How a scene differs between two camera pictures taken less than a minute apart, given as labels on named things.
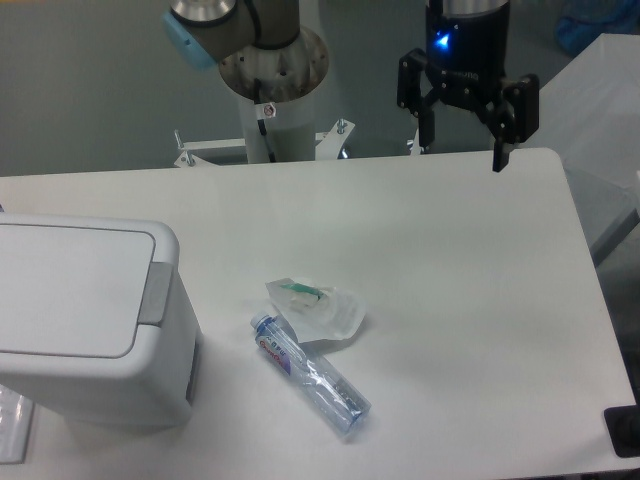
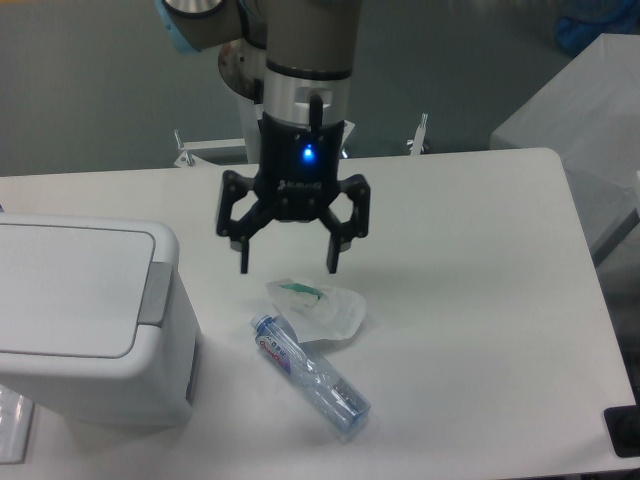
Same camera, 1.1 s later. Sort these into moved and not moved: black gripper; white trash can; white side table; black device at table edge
Moved: black gripper
Not moved: black device at table edge; white trash can; white side table
